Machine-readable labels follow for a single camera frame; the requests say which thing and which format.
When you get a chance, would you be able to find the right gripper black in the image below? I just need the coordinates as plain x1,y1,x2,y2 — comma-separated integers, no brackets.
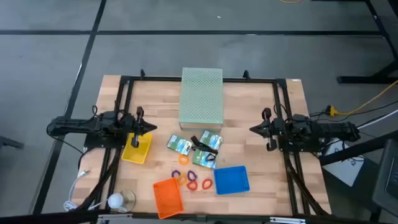
249,107,285,152

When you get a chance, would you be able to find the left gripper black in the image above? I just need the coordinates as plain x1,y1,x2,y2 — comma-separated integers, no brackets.
126,106,158,149

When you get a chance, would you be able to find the green crayon box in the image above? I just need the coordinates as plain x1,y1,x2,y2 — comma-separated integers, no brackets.
200,129,224,151
192,148,218,170
167,134,193,156

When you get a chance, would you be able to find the blue plastic basket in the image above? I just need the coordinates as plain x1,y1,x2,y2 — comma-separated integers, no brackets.
213,165,251,195

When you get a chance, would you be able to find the green perforated metal shelf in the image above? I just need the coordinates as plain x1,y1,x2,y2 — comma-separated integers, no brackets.
178,67,224,131

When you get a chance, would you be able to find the black desk beam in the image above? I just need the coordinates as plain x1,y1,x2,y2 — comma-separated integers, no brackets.
319,129,398,166

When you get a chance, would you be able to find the yellow plastic basket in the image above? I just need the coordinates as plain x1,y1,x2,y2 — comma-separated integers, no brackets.
121,132,153,165

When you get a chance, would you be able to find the orange plastic basket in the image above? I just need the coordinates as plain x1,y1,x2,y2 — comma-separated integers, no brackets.
152,177,185,220

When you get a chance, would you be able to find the white round ball device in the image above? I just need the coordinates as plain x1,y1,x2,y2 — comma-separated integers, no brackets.
107,193,124,210

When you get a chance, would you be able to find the white box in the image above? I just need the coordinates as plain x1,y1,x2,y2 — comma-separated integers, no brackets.
322,138,367,187

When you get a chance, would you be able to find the dark grey chair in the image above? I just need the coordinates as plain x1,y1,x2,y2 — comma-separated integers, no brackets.
372,139,398,218

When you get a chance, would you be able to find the black furniture foot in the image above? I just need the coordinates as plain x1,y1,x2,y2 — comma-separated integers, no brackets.
0,135,25,150

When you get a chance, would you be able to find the black aluminium table frame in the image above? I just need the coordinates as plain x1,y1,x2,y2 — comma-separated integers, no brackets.
72,70,331,217

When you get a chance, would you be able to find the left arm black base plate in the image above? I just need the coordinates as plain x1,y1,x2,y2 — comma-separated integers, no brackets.
83,127,129,149

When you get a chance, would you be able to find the yellow extension cable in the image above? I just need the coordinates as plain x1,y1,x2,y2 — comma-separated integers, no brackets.
328,80,398,118

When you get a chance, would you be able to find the silver metal bracket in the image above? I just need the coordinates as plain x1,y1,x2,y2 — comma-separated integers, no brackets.
97,213,125,224
269,217,307,224

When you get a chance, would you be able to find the black desk leg frame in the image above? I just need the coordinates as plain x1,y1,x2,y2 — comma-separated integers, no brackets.
337,0,398,85

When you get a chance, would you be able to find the white floor cable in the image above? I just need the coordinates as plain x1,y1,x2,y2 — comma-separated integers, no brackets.
356,109,398,130

